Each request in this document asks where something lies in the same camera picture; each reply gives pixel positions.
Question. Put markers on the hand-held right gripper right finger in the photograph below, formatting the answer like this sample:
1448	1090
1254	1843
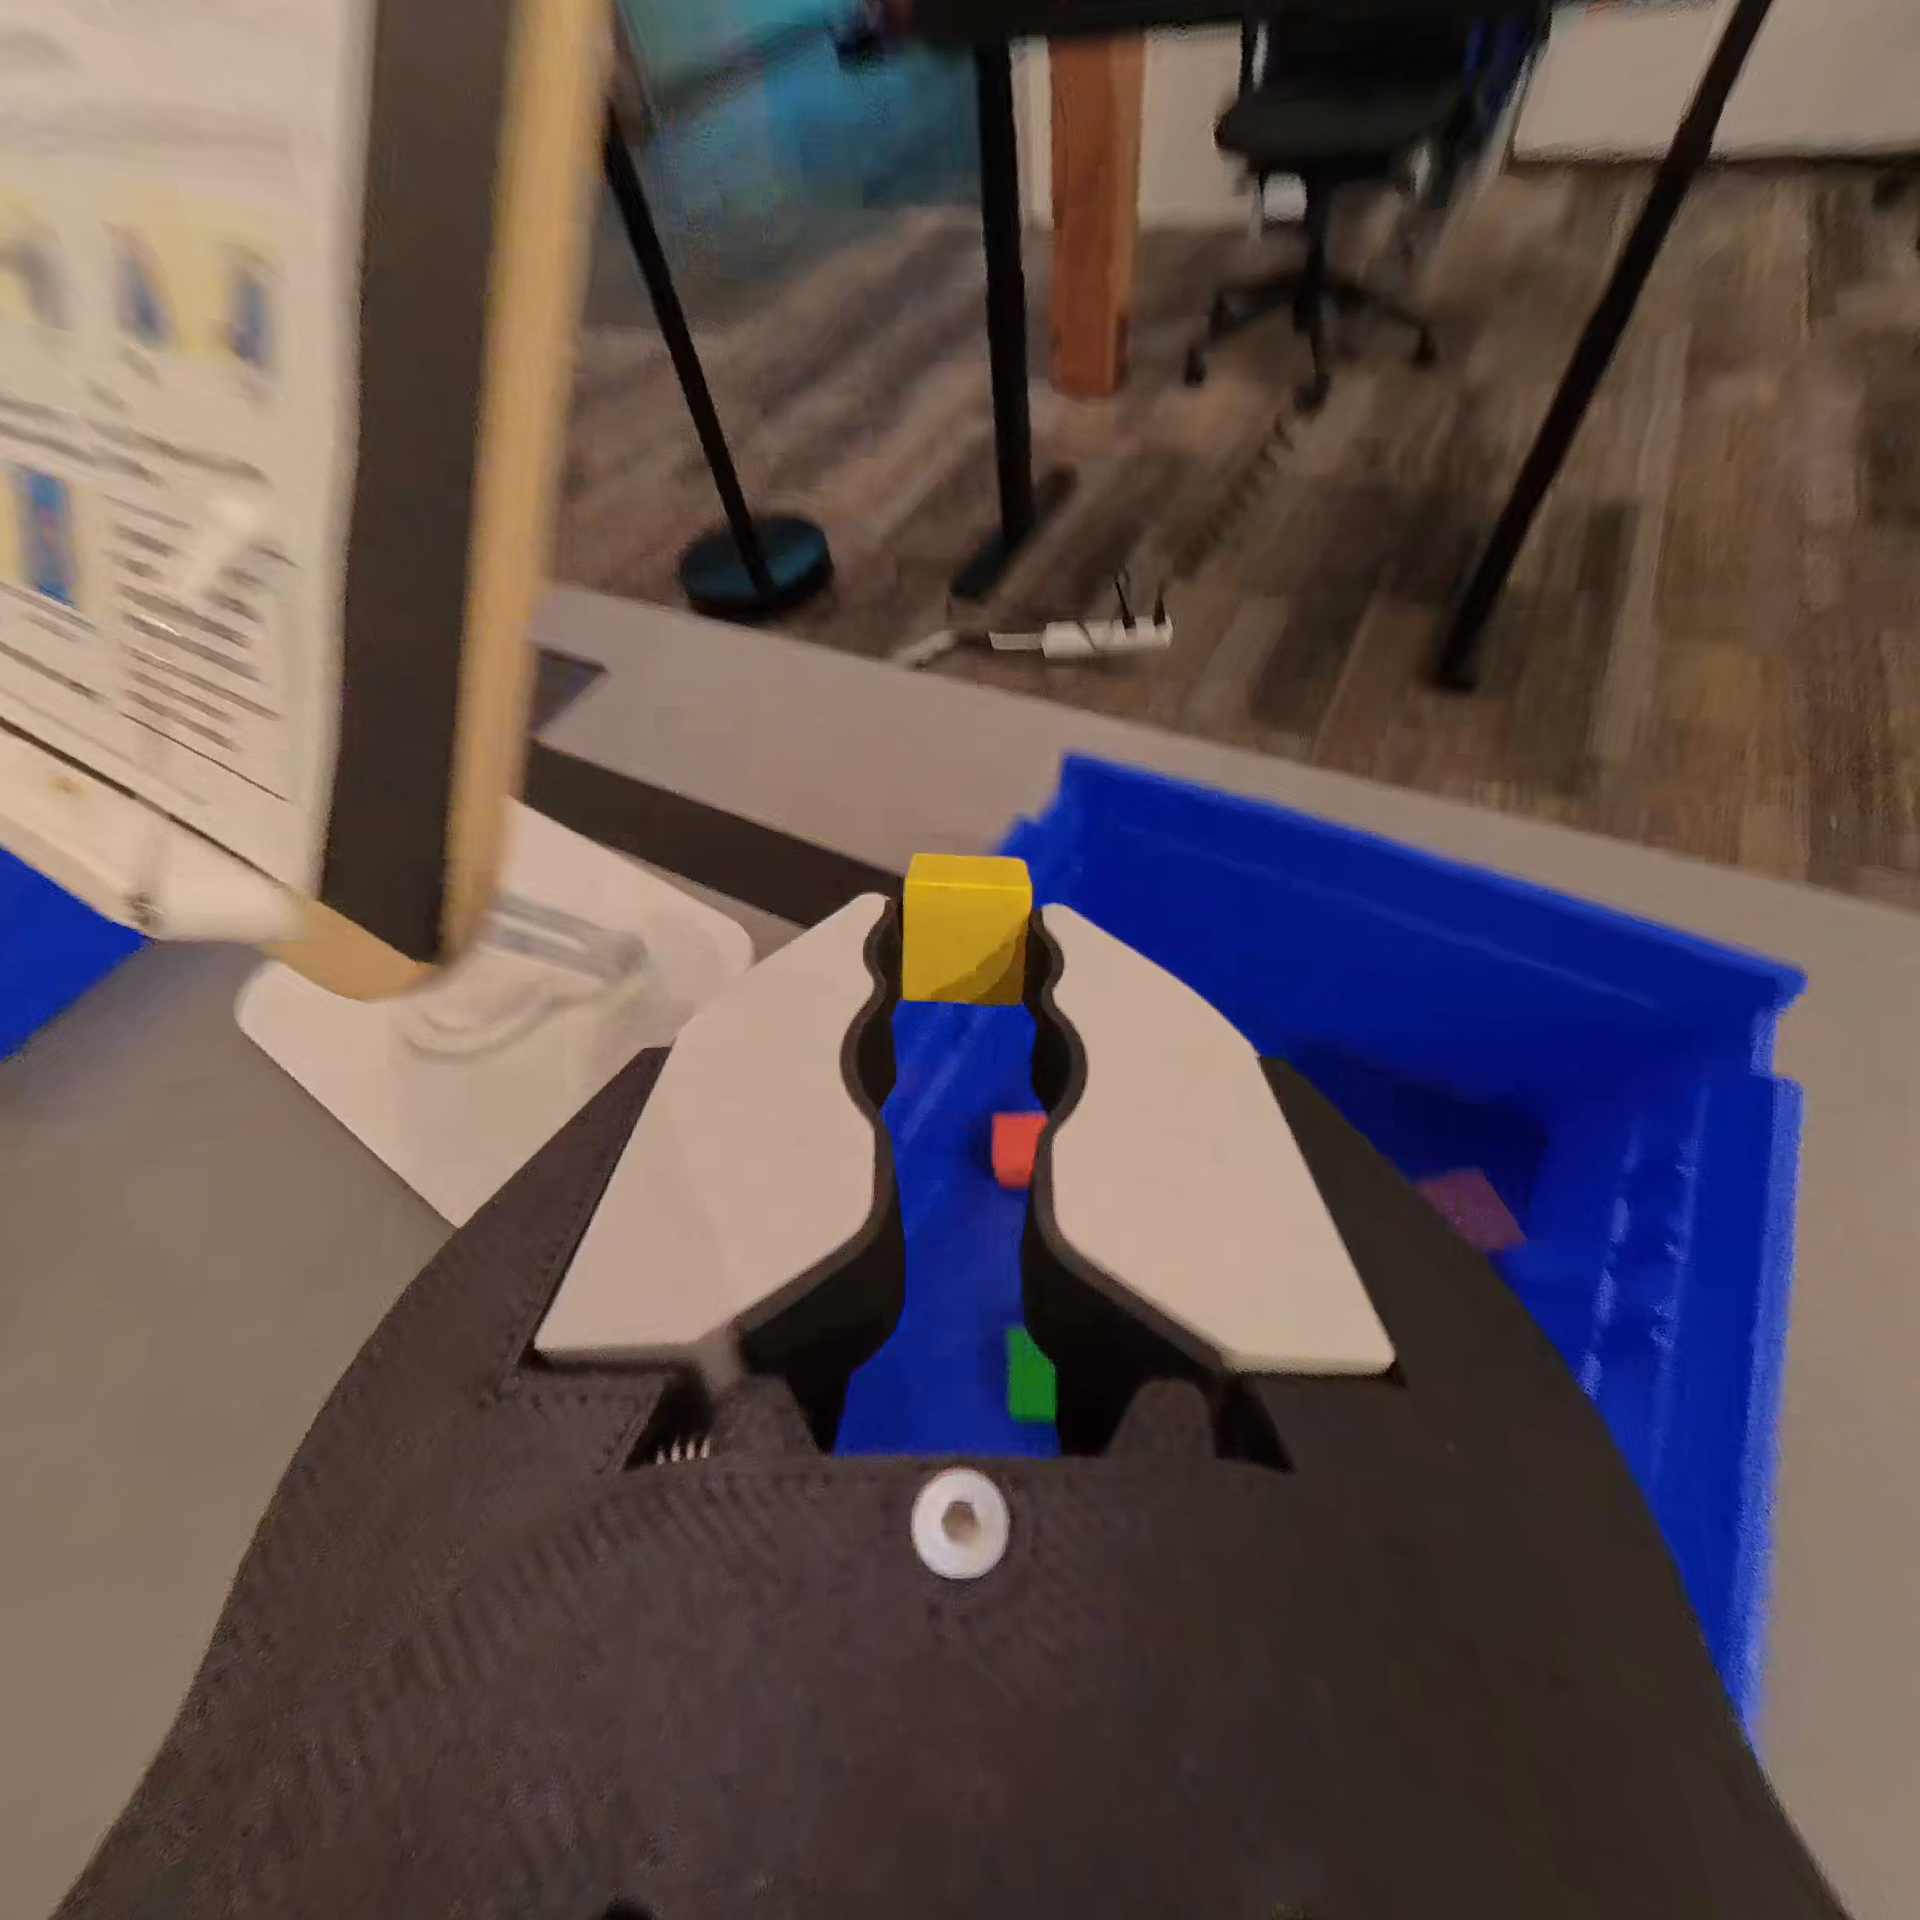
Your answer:
1186	1185

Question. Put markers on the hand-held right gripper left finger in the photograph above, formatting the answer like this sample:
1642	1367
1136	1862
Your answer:
721	1168

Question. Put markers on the yellow cube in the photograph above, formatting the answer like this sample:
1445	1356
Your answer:
968	929

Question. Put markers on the blue plastic bin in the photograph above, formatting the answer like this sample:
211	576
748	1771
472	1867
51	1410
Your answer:
1649	1138
51	938

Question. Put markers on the red cube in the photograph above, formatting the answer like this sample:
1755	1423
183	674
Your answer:
1015	1148

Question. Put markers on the green cube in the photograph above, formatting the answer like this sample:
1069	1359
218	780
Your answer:
1033	1377

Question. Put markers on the purple cube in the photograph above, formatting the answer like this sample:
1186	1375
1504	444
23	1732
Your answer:
1473	1210

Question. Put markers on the white power strip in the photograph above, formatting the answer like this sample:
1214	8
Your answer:
1088	638

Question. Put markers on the black stanchion pole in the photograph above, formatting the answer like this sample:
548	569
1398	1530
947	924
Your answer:
704	435

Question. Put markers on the paper sign on stand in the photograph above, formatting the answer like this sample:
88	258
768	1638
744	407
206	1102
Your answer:
435	450

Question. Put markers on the black slanted table leg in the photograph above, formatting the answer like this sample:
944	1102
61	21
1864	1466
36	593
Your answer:
1605	330

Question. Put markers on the printed instruction sheet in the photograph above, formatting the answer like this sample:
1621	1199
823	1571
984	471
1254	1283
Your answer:
164	389

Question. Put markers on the black office chair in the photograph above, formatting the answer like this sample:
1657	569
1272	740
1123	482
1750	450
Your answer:
1336	152

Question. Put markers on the wooden post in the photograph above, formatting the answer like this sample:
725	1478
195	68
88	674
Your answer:
1097	211

